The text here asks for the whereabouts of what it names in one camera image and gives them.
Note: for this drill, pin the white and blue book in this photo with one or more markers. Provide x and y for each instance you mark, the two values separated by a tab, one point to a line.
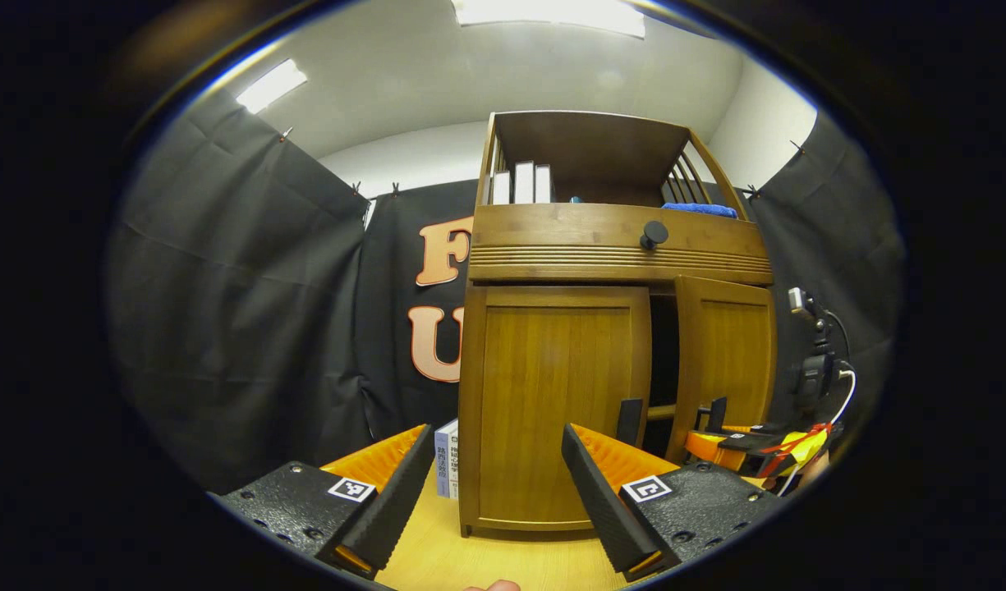
447	460

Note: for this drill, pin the wooden cabinet door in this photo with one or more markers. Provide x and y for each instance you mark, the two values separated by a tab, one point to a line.
728	353
544	394

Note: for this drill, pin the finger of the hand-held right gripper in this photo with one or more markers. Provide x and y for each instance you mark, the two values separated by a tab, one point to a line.
712	450

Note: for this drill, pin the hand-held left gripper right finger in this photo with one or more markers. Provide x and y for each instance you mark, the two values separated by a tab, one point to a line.
605	501

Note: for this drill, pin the long ceiling light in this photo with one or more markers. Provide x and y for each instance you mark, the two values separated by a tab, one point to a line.
271	85

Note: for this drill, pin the wide ceiling light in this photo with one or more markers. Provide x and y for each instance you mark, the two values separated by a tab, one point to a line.
552	16

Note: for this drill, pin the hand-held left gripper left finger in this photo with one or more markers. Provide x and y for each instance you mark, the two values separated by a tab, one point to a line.
396	501

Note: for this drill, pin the black round drawer knob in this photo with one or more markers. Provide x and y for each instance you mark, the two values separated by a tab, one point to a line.
654	235

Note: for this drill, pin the wooden double-door shoe cabinet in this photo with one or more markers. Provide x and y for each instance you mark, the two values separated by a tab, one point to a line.
593	156

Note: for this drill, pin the wooden ribbed drawer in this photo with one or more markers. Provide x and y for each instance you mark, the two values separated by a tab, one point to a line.
568	234

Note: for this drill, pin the blue cloth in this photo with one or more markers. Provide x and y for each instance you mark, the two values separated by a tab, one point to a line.
700	210

